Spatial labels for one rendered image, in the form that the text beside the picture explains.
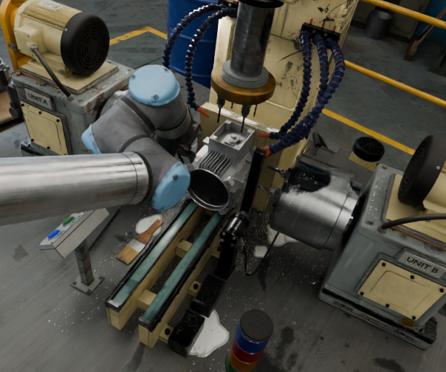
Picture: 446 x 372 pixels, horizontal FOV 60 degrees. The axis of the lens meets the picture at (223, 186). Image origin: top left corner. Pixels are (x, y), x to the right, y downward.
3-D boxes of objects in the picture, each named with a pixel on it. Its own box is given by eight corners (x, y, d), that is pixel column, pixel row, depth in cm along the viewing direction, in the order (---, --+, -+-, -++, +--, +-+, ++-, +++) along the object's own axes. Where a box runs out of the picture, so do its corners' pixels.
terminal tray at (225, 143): (223, 136, 128) (226, 118, 123) (252, 148, 125) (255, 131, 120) (205, 155, 120) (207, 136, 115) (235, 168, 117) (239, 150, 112)
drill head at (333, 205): (266, 184, 137) (282, 128, 120) (379, 232, 128) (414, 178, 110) (237, 231, 120) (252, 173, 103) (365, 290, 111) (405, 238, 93)
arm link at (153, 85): (114, 84, 73) (152, 50, 74) (135, 116, 85) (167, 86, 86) (146, 113, 70) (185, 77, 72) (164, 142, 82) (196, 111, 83)
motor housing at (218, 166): (207, 165, 140) (213, 122, 126) (254, 187, 135) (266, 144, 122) (178, 198, 126) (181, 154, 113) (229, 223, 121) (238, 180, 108)
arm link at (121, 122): (100, 164, 68) (151, 117, 70) (67, 131, 73) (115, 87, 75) (124, 186, 76) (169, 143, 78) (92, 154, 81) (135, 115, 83)
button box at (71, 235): (95, 216, 106) (83, 201, 104) (111, 213, 102) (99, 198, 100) (49, 260, 94) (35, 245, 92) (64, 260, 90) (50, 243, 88)
